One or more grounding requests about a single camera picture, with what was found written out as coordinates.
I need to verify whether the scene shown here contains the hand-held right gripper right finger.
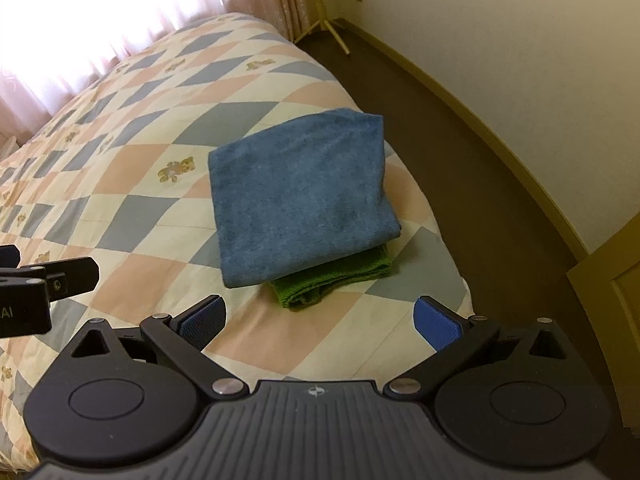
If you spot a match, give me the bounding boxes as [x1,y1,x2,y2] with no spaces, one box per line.
[384,295,574,402]

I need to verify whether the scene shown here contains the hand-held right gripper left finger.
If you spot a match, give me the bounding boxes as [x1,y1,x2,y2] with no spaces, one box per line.
[59,296,249,402]

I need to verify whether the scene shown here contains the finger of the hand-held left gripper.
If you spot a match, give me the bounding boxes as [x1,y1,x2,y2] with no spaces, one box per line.
[22,256,100,304]
[0,245,21,275]

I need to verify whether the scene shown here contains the blue denim jeans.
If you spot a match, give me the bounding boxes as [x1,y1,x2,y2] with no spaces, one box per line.
[207,108,403,290]

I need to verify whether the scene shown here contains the diamond patterned quilt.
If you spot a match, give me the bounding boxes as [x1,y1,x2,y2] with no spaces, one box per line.
[0,12,473,471]

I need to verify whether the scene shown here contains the green towel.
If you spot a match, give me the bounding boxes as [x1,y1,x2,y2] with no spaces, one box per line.
[270,244,393,311]

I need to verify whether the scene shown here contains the yellow wooden door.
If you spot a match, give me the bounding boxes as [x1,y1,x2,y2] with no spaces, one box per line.
[566,220,640,431]

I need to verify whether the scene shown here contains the sheer pink curtain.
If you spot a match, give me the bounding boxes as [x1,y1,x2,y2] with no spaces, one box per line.
[0,0,236,133]

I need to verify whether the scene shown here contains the wooden stand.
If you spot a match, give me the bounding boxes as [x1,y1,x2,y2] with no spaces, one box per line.
[294,0,351,56]

